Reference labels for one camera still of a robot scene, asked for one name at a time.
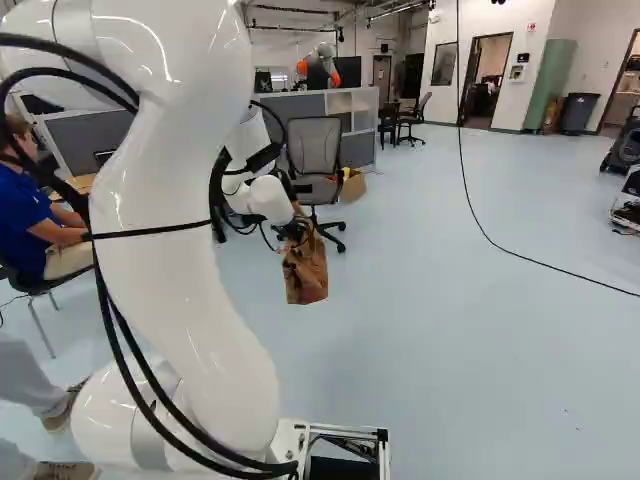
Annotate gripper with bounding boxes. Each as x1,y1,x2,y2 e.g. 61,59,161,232
282,215,316,247

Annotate brown paper grocery bag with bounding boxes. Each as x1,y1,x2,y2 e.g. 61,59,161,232
277,217,331,306

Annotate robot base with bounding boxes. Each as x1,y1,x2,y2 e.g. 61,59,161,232
265,416,392,480

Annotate open cardboard box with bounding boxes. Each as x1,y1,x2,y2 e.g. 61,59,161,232
327,167,369,204

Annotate grey mesh office chair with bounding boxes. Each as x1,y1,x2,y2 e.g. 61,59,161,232
271,115,348,255

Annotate grey and white partition shelf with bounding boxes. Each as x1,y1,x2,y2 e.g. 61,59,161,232
258,85,381,170

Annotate wooden desk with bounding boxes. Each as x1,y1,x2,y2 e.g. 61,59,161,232
63,172,104,202

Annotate metal-legged chair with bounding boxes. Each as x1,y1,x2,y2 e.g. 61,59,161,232
0,259,96,360

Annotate person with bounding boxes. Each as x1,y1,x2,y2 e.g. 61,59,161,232
0,112,97,282

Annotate person's legs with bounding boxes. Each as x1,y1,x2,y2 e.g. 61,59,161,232
0,329,97,480

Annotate black floor cable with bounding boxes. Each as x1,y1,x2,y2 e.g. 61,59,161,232
455,0,640,300

